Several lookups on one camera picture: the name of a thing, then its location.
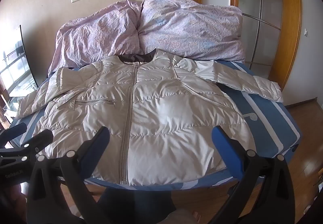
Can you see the bed with blue striped sheet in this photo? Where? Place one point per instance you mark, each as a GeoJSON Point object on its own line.
{"type": "Point", "coordinates": [267, 123]}

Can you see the white puffer jacket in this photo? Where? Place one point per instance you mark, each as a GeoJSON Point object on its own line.
{"type": "Point", "coordinates": [156, 113]}

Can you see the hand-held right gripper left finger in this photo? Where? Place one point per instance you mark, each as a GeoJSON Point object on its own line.
{"type": "Point", "coordinates": [102, 137]}

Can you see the wooden glass sliding door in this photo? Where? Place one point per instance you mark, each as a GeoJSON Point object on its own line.
{"type": "Point", "coordinates": [290, 24]}

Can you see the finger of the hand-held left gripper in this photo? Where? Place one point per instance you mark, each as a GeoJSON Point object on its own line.
{"type": "Point", "coordinates": [15, 130]}
{"type": "Point", "coordinates": [37, 139]}

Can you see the small white wall switch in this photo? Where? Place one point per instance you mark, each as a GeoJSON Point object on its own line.
{"type": "Point", "coordinates": [306, 33]}

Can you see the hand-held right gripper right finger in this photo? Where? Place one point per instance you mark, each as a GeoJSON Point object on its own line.
{"type": "Point", "coordinates": [222, 143]}

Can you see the frosted glass sliding door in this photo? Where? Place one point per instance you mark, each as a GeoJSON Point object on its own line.
{"type": "Point", "coordinates": [262, 12]}

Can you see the pink floral duvet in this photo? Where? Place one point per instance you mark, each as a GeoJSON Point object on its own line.
{"type": "Point", "coordinates": [161, 27]}

